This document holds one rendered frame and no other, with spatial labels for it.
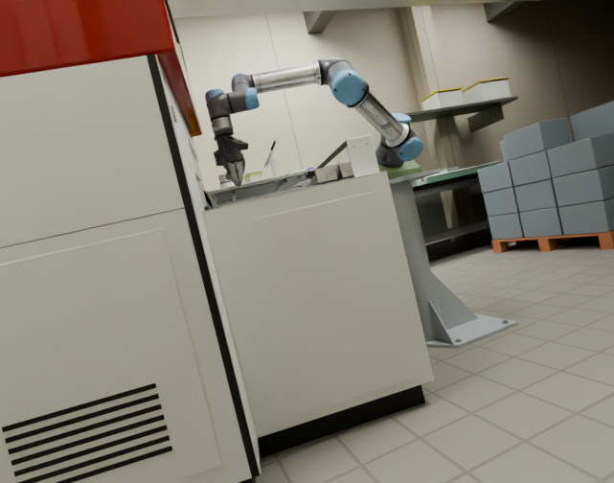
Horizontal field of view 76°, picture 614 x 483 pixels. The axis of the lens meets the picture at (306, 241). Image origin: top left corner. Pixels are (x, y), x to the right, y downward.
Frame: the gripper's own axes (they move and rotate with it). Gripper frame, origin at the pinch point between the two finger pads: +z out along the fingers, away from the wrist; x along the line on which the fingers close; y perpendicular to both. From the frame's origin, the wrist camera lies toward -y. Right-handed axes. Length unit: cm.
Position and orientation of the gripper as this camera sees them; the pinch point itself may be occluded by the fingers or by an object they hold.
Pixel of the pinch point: (238, 182)
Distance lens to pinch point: 150.1
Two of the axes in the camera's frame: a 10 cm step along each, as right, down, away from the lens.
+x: -7.5, 2.0, -6.3
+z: 2.3, 9.7, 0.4
